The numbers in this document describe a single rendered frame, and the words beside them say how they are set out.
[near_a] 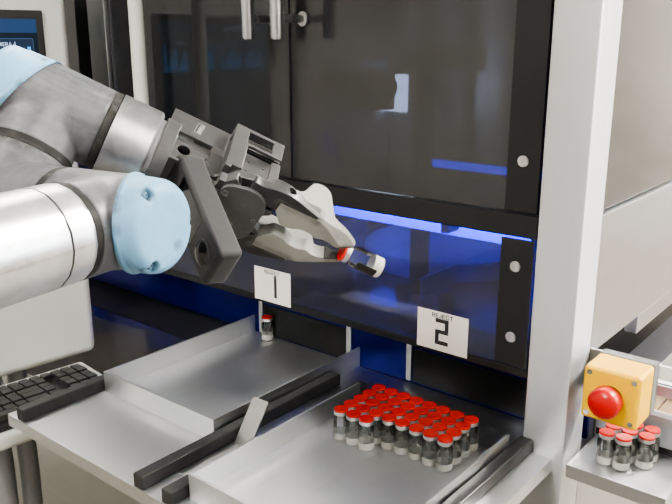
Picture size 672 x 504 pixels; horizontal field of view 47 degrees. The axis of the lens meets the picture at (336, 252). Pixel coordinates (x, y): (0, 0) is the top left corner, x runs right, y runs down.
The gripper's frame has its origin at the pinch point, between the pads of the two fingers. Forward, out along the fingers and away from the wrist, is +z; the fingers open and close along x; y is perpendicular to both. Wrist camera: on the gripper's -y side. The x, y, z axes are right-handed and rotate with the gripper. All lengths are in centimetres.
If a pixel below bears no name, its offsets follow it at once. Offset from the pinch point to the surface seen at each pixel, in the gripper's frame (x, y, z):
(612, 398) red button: 5.3, 1.8, 41.4
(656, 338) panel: 27, 41, 80
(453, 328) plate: 20.7, 16.2, 28.9
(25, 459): 117, 20, -14
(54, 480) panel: 152, 32, -4
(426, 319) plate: 23.6, 18.4, 26.1
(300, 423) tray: 38.4, 3.7, 14.9
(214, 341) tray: 64, 29, 6
